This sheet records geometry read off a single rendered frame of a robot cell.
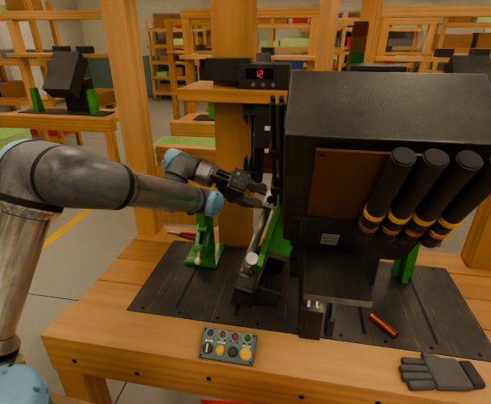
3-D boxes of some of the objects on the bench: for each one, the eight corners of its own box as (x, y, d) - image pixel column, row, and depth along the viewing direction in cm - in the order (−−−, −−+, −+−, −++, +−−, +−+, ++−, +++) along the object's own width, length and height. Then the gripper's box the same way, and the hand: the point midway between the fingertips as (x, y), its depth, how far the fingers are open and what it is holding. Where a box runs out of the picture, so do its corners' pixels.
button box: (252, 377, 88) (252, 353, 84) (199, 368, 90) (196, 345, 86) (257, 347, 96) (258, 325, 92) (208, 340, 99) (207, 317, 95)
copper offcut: (398, 337, 96) (400, 331, 95) (393, 339, 95) (395, 334, 94) (373, 317, 103) (374, 311, 102) (368, 319, 102) (369, 313, 101)
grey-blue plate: (332, 338, 95) (339, 301, 89) (325, 337, 96) (331, 300, 89) (330, 314, 104) (336, 279, 97) (323, 313, 104) (329, 278, 98)
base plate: (501, 368, 89) (503, 362, 88) (126, 314, 106) (126, 309, 105) (444, 272, 126) (445, 268, 125) (174, 243, 143) (174, 239, 142)
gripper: (205, 183, 96) (271, 210, 97) (219, 154, 100) (283, 179, 101) (203, 194, 104) (266, 219, 105) (216, 166, 108) (275, 190, 109)
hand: (267, 201), depth 105 cm, fingers closed on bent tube, 3 cm apart
